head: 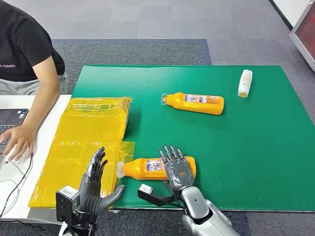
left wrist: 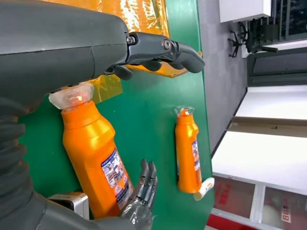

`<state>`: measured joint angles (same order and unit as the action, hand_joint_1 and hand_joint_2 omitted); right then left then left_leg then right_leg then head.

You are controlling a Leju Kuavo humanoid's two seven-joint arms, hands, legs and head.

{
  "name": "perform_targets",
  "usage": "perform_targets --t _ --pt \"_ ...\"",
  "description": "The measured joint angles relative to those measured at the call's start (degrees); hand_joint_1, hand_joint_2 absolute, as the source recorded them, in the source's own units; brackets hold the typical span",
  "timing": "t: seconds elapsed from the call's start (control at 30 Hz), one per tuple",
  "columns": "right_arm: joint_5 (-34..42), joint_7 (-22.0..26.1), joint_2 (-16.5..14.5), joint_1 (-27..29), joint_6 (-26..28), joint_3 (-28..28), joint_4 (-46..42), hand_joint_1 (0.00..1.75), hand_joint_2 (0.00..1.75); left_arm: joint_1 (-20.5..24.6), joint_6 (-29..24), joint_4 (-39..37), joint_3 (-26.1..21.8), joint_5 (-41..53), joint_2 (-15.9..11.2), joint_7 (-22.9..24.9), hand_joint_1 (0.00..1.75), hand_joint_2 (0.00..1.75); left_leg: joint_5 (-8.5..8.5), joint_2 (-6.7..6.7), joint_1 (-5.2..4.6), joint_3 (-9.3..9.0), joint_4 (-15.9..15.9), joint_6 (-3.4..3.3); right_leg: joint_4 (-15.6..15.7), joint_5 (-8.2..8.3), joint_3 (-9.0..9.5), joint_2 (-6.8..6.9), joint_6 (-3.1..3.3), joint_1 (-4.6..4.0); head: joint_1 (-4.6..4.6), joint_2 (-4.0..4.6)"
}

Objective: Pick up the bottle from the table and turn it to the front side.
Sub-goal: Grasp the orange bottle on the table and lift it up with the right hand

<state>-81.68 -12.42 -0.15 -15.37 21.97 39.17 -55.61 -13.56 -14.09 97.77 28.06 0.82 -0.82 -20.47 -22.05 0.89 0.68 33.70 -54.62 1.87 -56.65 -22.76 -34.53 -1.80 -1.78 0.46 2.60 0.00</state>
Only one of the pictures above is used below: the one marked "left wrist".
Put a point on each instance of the yellow film wrapped board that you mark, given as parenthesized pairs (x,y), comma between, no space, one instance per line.
(144,16)

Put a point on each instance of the small white bottle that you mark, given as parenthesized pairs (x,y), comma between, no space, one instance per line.
(203,189)

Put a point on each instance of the white background table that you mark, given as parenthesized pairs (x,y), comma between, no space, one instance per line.
(244,9)

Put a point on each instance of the white cabinet with red panel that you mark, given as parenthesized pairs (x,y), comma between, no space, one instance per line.
(258,203)

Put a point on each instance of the green table mat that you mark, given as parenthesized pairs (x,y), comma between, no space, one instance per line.
(148,127)

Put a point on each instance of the orange bottle with clear cap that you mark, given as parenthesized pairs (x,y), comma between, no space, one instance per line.
(91,143)
(185,152)

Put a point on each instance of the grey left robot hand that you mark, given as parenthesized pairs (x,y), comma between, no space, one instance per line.
(48,41)

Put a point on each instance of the black office chair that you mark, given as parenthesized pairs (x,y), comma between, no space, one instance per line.
(252,38)

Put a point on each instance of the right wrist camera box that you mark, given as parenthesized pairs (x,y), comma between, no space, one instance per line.
(74,203)

